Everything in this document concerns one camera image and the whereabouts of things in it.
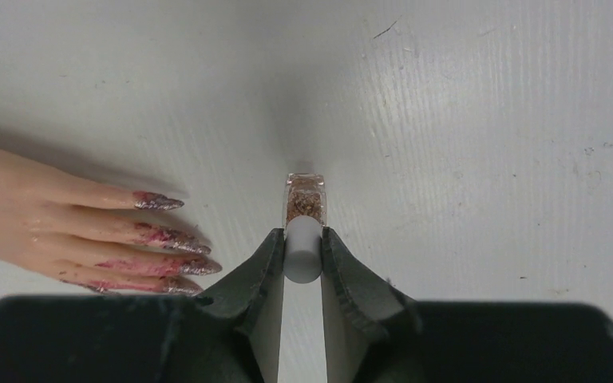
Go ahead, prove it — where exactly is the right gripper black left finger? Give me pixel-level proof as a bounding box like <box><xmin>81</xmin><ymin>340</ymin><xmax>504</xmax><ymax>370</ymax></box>
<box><xmin>0</xmin><ymin>229</ymin><xmax>285</xmax><ymax>382</ymax></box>

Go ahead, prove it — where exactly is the glitter nail polish bottle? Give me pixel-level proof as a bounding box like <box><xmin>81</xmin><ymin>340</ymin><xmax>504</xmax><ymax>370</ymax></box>
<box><xmin>283</xmin><ymin>173</ymin><xmax>327</xmax><ymax>226</ymax></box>

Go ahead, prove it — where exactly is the mannequin hand with painted nails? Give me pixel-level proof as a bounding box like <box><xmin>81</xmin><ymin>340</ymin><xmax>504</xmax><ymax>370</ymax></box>
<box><xmin>0</xmin><ymin>150</ymin><xmax>221</xmax><ymax>296</ymax></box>

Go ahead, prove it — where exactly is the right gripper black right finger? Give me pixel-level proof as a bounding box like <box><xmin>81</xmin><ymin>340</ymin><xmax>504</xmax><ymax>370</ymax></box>
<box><xmin>321</xmin><ymin>228</ymin><xmax>613</xmax><ymax>382</ymax></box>

